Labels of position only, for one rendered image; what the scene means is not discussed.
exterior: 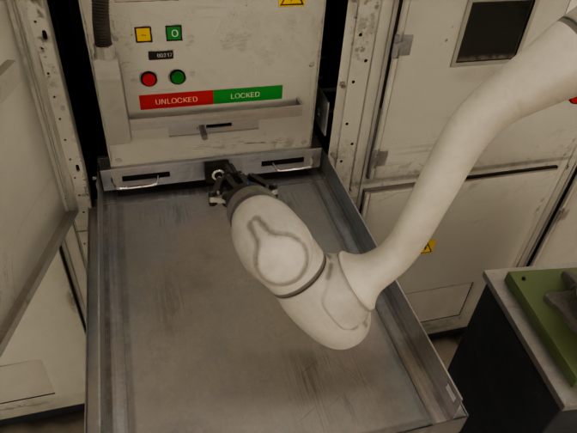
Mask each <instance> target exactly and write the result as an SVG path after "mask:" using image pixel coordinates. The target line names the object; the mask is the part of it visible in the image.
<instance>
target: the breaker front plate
mask: <svg viewBox="0 0 577 433"><path fill-rule="evenodd" d="M108 2H109V6H110V7H108V8H109V12H110V13H109V17H110V18H109V20H110V21H109V22H110V31H111V32H110V33H111V39H112V43H113V45H114V51H115V52H117V53H118V61H119V64H120V65H121V68H122V74H123V79H124V85H125V95H126V101H127V107H128V112H129V118H130V119H140V118H150V117H160V116H171V115H181V114H192V113H212V112H222V111H233V110H244V109H254V108H265V107H285V106H295V105H296V97H299V99H300V101H301V104H302V105H303V109H302V116H298V117H288V118H278V119H260V120H249V121H240V122H232V125H225V126H215V127H206V128H205V129H206V132H207V135H208V139H207V140H203V139H202V137H201V133H200V130H199V129H198V128H197V126H196V125H191V126H181V127H172V128H162V129H152V130H142V131H132V132H131V143H126V144H117V145H108V149H109V153H110V157H111V162H112V166H113V167H117V166H125V165H134V164H143V163H151V162H167V161H176V160H184V159H192V158H201V157H209V156H225V155H234V154H242V153H251V152H259V151H268V150H276V149H292V148H301V147H309V146H310V144H311V136H312V127H313V111H314V102H315V94H316V85H317V77H318V68H319V52H320V44H321V35H322V27H323V18H324V10H325V0H305V6H289V7H279V0H173V1H147V2H120V3H115V0H109V1H108ZM80 3H81V7H82V15H83V20H84V25H85V29H86V34H87V38H88V46H89V50H90V56H91V60H92V65H93V69H94V46H93V43H94V34H93V23H92V12H93V11H92V10H91V9H92V6H93V5H92V4H91V3H92V1H91V0H80ZM175 25H181V28H182V40H177V41H167V36H166V28H165V26H175ZM134 27H151V33H152V41H153V42H143V43H136V35H135V29H134ZM160 51H173V58H171V59H156V60H149V53H148V52H160ZM173 70H182V71H184V72H185V81H184V82H183V83H181V84H174V83H172V82H171V80H170V77H169V76H170V73H171V72H172V71H173ZM145 71H152V72H154V73H155V74H156V76H157V82H156V84H155V85H153V86H150V87H148V86H145V85H143V84H142V82H141V75H142V73H143V72H145ZM94 77H95V73H94ZM276 85H282V99H275V100H264V101H243V102H232V103H222V104H210V105H200V106H188V107H168V108H157V109H146V110H141V107H140V100H139V95H158V94H170V93H182V92H194V91H205V90H218V89H230V88H252V87H264V86H276Z"/></svg>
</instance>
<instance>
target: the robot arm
mask: <svg viewBox="0 0 577 433"><path fill-rule="evenodd" d="M574 97H577V6H576V7H575V8H573V9H571V10H570V11H569V12H568V13H567V14H566V15H564V16H563V17H561V18H560V19H559V20H557V21H555V22H554V23H552V24H551V25H550V26H549V27H548V28H547V29H545V30H544V31H543V32H542V33H541V34H540V35H539V36H538V37H537V38H536V39H535V40H534V41H533V42H532V43H530V44H529V45H528V46H527V47H526V48H524V49H523V50H522V51H521V52H519V53H518V54H517V55H516V56H514V57H513V58H512V59H511V60H509V61H508V62H507V63H506V64H504V65H503V66H502V67H501V68H500V69H499V70H498V71H496V72H495V73H494V74H493V75H491V76H490V77H489V78H488V79H486V80H485V81H484V82H483V83H482V84H480V85H479V86H478V87H477V88H476V89H475V90H474V91H473V92H472V93H471V94H470V95H469V96H468V97H467V98H466V99H465V100H464V101H463V102H462V103H461V105H460V106H459V107H458V108H457V110H456V111H455V112H454V113H453V115H452V117H451V118H450V119H449V120H448V121H447V123H446V125H445V126H444V128H443V130H442V131H441V133H440V135H439V136H438V138H437V140H436V142H435V144H434V147H433V148H432V150H431V152H430V154H429V156H428V159H427V160H426V162H425V164H424V166H423V168H422V171H421V172H420V175H419V177H418V179H417V181H416V183H415V185H414V187H413V189H412V191H411V193H410V195H409V197H408V199H407V201H406V204H405V206H404V208H403V210H402V212H401V214H400V216H399V218H398V220H397V222H396V224H395V226H394V228H393V229H392V232H391V233H390V234H389V235H388V237H387V238H386V239H385V240H384V241H383V242H382V243H381V244H380V245H379V246H377V247H376V248H375V249H373V250H371V251H369V252H367V253H362V254H352V253H347V252H345V251H342V252H340V253H324V252H323V251H322V249H321V248H320V247H319V245H318V243H317V242H316V241H315V240H314V239H313V236H312V235H311V233H310V231H309V229H308V228H307V226H306V224H305V223H304V222H303V221H302V220H301V219H300V218H299V217H298V216H297V215H296V214H295V213H294V212H293V211H292V210H291V209H290V208H289V207H288V206H287V205H286V204H285V203H284V202H282V201H280V200H279V199H277V198H278V192H277V184H273V183H270V182H268V181H267V180H264V179H262V178H261V177H259V176H257V175H256V174H254V173H249V174H248V175H245V174H243V173H242V172H241V171H237V170H236V168H235V167H234V165H233V163H227V164H225V170H226V172H225V173H223V174H222V175H223V178H222V177H221V176H219V177H216V182H215V184H214V187H213V190H211V191H210V192H209V202H210V206H216V205H217V204H220V203H222V205H223V206H224V207H227V218H228V222H229V224H230V226H231V236H232V241H233V244H234V248H235V251H236V253H237V255H238V257H239V259H240V261H241V263H242V264H243V266H244V267H245V268H246V270H247V271H248V272H249V273H250V274H251V275H252V276H253V277H254V278H255V279H257V280H258V281H259V282H261V283H262V284H264V285H265V286H266V287H267V288H268V289H269V290H270V291H271V293H272V294H273V295H274V296H275V297H276V299H277V300H278V301H279V303H280V304H281V306H282V308H283V309H284V311H285V312H286V313H287V315H288V316H289V317H290V318H291V319H292V320H293V321H294V322H295V323H296V324H297V325H298V326H299V327H300V328H301V329H302V330H303V331H304V332H305V333H306V334H307V335H309V336H310V337H311V338H313V339H314V340H315V341H317V342H318V343H320V344H322V345H324V346H326V347H328V348H331V349H334V350H347V349H349V348H352V347H354V346H356V345H358V344H359V343H360V342H361V341H362V340H363V339H364V338H365V337H366V336H367V333H368V330H369V327H370V323H371V312H370V311H371V310H372V309H374V308H375V303H376V300H377V297H378V295H379V293H380V292H381V291H382V290H383V289H384V288H385V287H386V286H388V285H389V284H391V283H392V282H393V281H394V280H396V279H397V278H398V277H399V276H401V275H402V274H403V273H404V272H405V271H406V270H407V269H408V268H409V267H410V266H411V265H412V264H413V263H414V262H415V260H416V259H417V258H418V256H419V255H420V253H421V252H422V250H423V249H424V248H425V247H426V245H427V244H428V241H429V240H430V238H431V236H432V235H433V233H434V232H435V230H436V228H437V226H438V225H439V223H440V221H441V219H442V217H443V216H444V215H445V213H446V211H447V209H448V208H449V206H450V204H451V202H452V201H453V199H454V198H455V196H456V194H457V193H458V191H459V189H460V187H461V186H462V185H463V183H464V181H465V179H466V177H467V175H468V174H469V172H470V171H471V169H472V167H473V166H474V164H475V163H476V161H477V159H478V157H479V156H480V155H481V154H482V153H483V151H484V150H485V148H486V147H487V146H488V145H489V143H490V142H491V141H492V140H493V139H494V138H495V137H496V136H497V135H498V134H499V133H500V132H502V131H503V130H504V129H506V128H507V127H508V126H510V125H511V124H512V123H514V122H516V121H518V120H519V119H522V118H524V117H526V116H528V115H530V114H533V113H536V112H538V111H541V110H543V109H545V108H547V107H551V106H554V105H555V104H558V103H561V102H563V101H567V100H570V99H572V98H574ZM223 187H226V188H227V190H228V191H227V192H226V193H224V194H223V195H222V192H223ZM561 278H562V280H563V282H564V283H565V284H566V286H567V288H568V290H567V291H563V292H548V293H546V295H545V296H544V301H545V302H546V303H547V304H548V305H549V306H550V307H552V308H553V309H554V310H555V311H556V312H557V313H558V315H559V316H560V317H561V318H562V320H563V321H564V322H565V323H566V324H567V326H568V327H569V328H570V329H571V331H572V332H573V333H574V334H575V336H576V337H577V273H576V272H575V271H573V270H571V269H567V270H566V271H563V272H562V274H561Z"/></svg>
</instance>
